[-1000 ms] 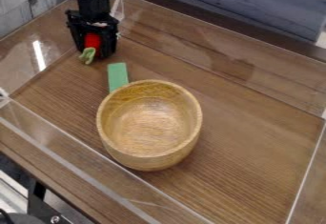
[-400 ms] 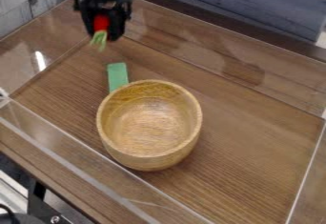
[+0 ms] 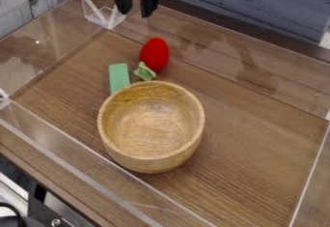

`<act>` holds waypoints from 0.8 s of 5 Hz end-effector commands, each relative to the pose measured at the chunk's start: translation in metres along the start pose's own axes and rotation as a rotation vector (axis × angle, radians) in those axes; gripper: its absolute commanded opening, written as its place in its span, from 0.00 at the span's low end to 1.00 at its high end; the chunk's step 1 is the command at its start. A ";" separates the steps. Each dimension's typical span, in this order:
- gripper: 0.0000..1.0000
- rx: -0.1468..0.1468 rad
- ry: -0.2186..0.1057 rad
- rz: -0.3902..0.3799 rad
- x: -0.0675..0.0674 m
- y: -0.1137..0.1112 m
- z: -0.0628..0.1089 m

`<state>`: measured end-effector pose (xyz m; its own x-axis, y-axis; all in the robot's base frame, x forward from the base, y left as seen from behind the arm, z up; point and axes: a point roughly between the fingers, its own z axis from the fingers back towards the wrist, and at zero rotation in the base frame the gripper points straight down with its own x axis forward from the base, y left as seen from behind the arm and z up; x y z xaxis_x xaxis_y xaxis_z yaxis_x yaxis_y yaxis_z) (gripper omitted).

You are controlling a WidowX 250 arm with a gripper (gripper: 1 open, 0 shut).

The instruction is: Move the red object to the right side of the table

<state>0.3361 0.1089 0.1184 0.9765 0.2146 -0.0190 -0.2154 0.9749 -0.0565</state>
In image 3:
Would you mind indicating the clear acrylic corner bracket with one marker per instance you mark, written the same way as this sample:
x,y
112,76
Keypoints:
x,y
105,17

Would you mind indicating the red plush strawberry toy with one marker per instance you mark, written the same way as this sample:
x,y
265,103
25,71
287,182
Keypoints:
x,y
153,59

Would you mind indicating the wooden bowl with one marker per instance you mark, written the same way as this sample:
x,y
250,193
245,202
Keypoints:
x,y
150,125

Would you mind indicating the black table leg bracket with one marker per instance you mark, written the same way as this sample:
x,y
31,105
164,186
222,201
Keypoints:
x,y
43,213

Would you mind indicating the green rectangular block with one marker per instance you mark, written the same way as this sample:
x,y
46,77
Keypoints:
x,y
120,79

